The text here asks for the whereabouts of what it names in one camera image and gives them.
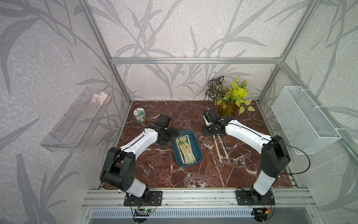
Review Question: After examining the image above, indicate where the chopstick pair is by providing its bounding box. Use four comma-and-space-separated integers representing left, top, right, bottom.
213, 135, 222, 163
218, 136, 229, 160

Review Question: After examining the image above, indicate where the teal storage box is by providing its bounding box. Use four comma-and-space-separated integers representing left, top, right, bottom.
172, 129, 203, 168

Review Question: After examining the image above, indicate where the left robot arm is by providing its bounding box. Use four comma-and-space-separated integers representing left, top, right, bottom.
100, 127, 179, 198

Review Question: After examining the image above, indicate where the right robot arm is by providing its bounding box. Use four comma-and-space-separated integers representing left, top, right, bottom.
202, 109, 291, 198

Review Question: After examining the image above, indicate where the potted green plant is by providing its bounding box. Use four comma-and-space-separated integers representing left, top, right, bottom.
206, 76, 255, 117

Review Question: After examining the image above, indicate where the small printed tin can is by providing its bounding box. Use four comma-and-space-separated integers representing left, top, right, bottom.
133, 108, 146, 123

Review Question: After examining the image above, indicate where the pink flower decoration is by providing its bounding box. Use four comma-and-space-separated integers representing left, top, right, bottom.
90, 91, 109, 105

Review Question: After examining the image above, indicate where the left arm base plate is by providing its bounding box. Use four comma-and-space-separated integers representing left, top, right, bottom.
124, 190, 163, 207

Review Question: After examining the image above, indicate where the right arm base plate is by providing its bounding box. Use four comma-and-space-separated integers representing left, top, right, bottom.
235, 188, 276, 206

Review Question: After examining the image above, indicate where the aluminium front rail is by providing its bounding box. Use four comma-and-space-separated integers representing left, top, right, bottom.
81, 188, 317, 209

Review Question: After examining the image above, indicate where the clear acrylic wall shelf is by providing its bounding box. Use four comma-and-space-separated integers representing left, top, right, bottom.
41, 87, 112, 153

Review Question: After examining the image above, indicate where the white wire mesh basket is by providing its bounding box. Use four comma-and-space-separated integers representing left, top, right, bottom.
271, 86, 341, 155

